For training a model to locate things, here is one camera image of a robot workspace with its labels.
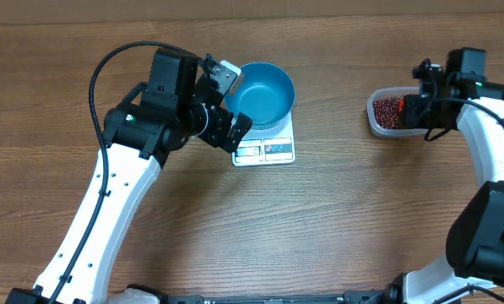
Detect white kitchen scale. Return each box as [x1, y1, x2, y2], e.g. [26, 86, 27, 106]
[231, 113, 296, 167]

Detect clear plastic container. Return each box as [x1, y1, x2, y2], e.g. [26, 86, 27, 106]
[366, 87, 426, 138]

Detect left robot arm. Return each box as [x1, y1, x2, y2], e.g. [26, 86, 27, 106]
[6, 43, 252, 303]

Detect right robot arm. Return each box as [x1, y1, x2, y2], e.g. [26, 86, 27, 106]
[375, 47, 504, 303]

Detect blue metal bowl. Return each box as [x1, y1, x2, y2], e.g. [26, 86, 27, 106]
[225, 62, 296, 130]

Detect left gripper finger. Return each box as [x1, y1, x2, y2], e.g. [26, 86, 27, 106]
[203, 53, 224, 83]
[222, 113, 252, 153]

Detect red beans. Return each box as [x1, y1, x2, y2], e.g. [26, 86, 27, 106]
[372, 97, 402, 129]

